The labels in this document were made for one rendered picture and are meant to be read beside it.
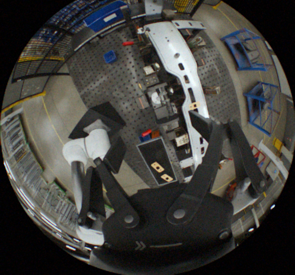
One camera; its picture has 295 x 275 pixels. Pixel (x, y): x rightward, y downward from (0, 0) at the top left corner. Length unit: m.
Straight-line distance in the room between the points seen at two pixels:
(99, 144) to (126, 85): 0.56
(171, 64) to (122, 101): 0.55
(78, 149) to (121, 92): 0.60
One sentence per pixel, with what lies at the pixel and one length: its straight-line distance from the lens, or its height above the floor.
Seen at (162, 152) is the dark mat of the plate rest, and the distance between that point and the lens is 0.56.
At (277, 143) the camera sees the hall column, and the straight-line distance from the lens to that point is 7.63.
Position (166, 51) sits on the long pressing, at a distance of 0.68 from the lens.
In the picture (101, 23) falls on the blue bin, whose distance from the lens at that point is 0.83.
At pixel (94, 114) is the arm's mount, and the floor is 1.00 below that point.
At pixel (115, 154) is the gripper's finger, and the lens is 0.16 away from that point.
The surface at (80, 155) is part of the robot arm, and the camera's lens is 0.70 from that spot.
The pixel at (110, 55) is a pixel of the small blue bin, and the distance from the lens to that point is 1.06.
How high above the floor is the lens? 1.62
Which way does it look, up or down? 68 degrees down
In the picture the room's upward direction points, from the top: 176 degrees counter-clockwise
